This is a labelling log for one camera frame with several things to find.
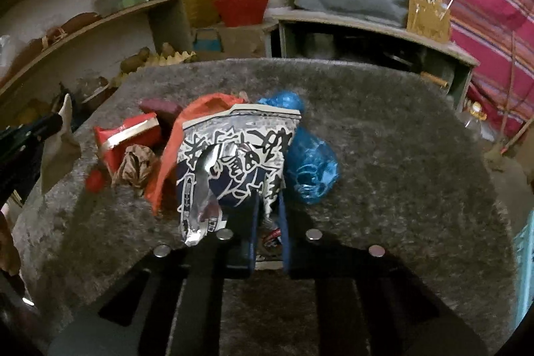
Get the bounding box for yellow egg carton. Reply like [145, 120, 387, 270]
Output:
[110, 49, 199, 83]

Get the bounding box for dark red block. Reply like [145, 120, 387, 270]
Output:
[139, 97, 184, 123]

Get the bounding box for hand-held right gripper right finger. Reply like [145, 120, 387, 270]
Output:
[277, 193, 489, 356]

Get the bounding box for red gold snack wrapper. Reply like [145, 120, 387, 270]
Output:
[85, 112, 163, 190]

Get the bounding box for red plastic basket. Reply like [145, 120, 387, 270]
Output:
[214, 0, 271, 28]

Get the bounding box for person's left hand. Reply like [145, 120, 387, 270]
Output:
[0, 208, 21, 277]

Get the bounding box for yellow utensil holder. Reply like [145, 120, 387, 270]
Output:
[407, 0, 455, 44]

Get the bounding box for clear bottle yellow cap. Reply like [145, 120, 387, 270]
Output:
[461, 101, 497, 142]

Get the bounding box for grey fuzzy table mat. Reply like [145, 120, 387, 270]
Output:
[12, 58, 518, 356]

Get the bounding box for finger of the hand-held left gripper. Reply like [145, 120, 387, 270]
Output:
[29, 113, 63, 140]

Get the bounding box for wooden shelf unit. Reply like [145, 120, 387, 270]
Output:
[0, 0, 193, 123]

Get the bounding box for blue plastic bag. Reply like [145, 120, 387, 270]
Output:
[256, 90, 340, 206]

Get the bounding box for white navy printed snack bag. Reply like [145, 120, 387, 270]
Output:
[175, 103, 302, 247]

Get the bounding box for cardboard box blue label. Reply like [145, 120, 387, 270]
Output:
[192, 22, 276, 62]

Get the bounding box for orange plastic bag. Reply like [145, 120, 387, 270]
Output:
[144, 92, 247, 217]

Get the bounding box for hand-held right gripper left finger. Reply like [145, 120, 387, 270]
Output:
[50, 198, 261, 356]

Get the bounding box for crumpled brown paper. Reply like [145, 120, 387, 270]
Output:
[112, 144, 161, 196]

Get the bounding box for wooden sticks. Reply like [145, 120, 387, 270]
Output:
[496, 31, 534, 156]

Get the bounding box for light blue plastic basket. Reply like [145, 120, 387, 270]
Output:
[513, 210, 534, 323]

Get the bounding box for low wooden cabinet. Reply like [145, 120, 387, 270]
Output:
[271, 10, 480, 110]

